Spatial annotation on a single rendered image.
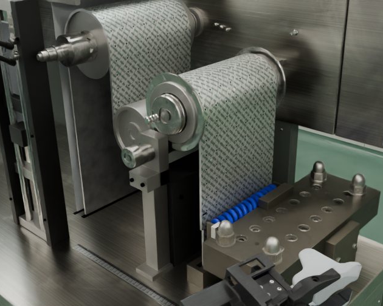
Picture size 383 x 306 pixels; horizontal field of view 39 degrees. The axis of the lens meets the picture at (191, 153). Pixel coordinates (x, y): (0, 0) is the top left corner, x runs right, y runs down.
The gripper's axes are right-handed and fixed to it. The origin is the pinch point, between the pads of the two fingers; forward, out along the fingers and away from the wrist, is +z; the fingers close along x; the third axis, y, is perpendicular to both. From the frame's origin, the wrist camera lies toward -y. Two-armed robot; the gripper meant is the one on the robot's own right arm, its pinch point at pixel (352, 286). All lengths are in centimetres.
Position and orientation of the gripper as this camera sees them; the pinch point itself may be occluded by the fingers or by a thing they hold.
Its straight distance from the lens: 67.0
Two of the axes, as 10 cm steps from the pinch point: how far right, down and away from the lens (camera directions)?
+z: 8.2, -2.5, 5.1
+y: -5.7, -5.0, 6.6
